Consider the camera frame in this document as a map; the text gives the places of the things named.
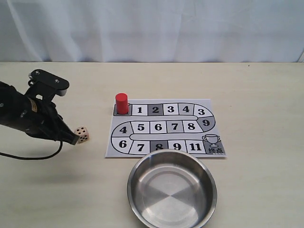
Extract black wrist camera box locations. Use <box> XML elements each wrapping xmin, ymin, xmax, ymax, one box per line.
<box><xmin>25</xmin><ymin>69</ymin><xmax>69</xmax><ymax>102</ymax></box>

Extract wooden die black pips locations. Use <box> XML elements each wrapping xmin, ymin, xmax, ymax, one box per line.
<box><xmin>74</xmin><ymin>126</ymin><xmax>89</xmax><ymax>143</ymax></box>

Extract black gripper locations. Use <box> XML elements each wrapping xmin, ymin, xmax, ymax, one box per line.
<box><xmin>9</xmin><ymin>91</ymin><xmax>79</xmax><ymax>145</ymax></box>

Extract stainless steel round bowl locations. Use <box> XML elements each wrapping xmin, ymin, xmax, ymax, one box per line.
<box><xmin>127</xmin><ymin>149</ymin><xmax>218</xmax><ymax>228</ymax></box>

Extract red cylinder game piece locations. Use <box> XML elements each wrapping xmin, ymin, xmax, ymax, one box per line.
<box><xmin>115</xmin><ymin>93</ymin><xmax>129</xmax><ymax>115</ymax></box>

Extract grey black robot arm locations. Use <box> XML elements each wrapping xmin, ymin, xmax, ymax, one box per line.
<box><xmin>0</xmin><ymin>82</ymin><xmax>79</xmax><ymax>145</ymax></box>

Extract white backdrop curtain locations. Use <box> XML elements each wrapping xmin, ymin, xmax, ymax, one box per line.
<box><xmin>0</xmin><ymin>0</ymin><xmax>304</xmax><ymax>62</ymax></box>

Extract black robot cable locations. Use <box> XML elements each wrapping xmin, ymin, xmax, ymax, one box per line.
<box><xmin>0</xmin><ymin>101</ymin><xmax>64</xmax><ymax>161</ymax></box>

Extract paper number game board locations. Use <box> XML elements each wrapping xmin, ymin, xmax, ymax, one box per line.
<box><xmin>105</xmin><ymin>99</ymin><xmax>227</xmax><ymax>159</ymax></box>

